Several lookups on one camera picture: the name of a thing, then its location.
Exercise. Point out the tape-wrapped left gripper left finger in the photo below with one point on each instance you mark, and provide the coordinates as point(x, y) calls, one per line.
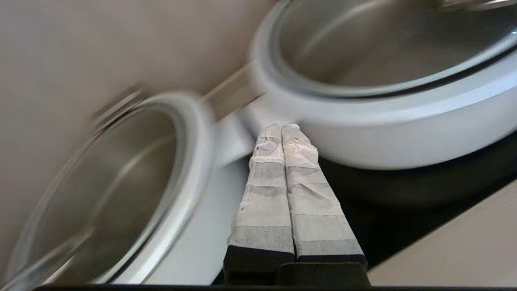
point(264, 202)

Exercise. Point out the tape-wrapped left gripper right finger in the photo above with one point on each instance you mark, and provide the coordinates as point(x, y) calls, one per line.
point(315, 210)

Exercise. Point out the black glass cooktop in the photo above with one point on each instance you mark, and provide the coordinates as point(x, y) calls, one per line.
point(404, 202)

